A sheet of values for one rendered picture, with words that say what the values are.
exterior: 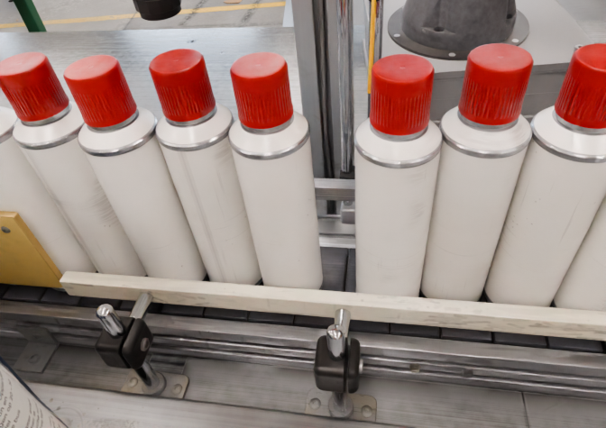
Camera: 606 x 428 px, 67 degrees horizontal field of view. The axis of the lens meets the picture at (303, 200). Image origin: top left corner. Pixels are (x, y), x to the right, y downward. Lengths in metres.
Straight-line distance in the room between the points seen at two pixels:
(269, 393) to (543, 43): 0.54
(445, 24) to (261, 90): 0.43
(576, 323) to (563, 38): 0.44
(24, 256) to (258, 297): 0.19
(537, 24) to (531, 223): 0.46
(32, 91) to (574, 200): 0.33
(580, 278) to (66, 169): 0.36
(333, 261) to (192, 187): 0.16
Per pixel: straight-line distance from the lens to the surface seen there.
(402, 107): 0.25
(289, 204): 0.30
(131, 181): 0.33
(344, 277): 0.41
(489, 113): 0.27
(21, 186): 0.39
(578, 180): 0.30
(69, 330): 0.47
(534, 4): 0.80
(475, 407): 0.42
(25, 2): 2.31
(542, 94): 0.68
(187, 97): 0.29
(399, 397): 0.41
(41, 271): 0.44
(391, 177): 0.27
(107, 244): 0.40
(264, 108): 0.27
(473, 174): 0.29
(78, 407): 0.40
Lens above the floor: 1.20
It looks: 43 degrees down
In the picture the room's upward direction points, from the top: 7 degrees counter-clockwise
